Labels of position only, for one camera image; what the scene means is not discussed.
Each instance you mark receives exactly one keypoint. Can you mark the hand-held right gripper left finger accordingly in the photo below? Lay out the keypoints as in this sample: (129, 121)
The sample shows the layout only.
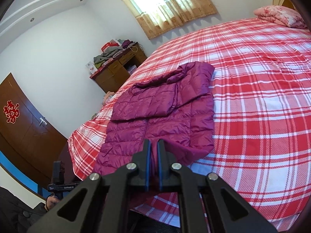
(147, 167)

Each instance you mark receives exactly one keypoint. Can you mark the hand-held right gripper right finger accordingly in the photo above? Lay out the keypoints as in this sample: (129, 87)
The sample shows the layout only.
(160, 167)

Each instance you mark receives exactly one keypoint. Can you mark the purple down jacket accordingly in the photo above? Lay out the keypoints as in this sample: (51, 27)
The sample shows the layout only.
(158, 102)

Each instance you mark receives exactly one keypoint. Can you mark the person's left forearm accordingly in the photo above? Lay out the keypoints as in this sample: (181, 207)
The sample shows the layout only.
(19, 211)

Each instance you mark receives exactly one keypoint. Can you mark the pastel clothes pile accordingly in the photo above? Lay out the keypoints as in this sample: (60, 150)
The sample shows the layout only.
(109, 98)

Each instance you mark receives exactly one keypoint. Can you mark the grey clothes pile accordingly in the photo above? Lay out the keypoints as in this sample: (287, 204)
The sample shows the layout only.
(108, 54)

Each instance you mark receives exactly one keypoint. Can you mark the purple folded clothes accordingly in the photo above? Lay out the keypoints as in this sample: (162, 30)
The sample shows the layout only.
(126, 44)

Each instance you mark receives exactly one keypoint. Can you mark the person's left hand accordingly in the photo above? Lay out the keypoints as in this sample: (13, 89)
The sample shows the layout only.
(51, 202)

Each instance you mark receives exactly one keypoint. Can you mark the brown wooden door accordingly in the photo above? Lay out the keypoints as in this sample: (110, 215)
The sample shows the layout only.
(26, 145)

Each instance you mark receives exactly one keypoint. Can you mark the red paper door decoration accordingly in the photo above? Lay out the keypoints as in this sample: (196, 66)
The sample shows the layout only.
(11, 111)

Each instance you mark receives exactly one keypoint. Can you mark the brown wooden desk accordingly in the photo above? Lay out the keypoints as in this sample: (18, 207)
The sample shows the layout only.
(116, 72)

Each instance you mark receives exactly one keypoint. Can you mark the bed with red plaid sheet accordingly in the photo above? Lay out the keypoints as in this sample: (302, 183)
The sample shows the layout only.
(255, 114)

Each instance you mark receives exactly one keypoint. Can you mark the white cardboard box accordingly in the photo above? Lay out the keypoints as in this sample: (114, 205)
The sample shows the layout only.
(91, 68)

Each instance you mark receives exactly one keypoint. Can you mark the red cardboard box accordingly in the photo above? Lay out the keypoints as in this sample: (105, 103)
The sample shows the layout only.
(109, 45)

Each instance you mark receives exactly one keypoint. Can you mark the beige window curtain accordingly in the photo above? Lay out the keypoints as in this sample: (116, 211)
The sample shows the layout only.
(167, 7)

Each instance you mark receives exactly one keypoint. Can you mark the folded pink floral quilt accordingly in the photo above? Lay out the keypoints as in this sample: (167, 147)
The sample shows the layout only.
(279, 15)

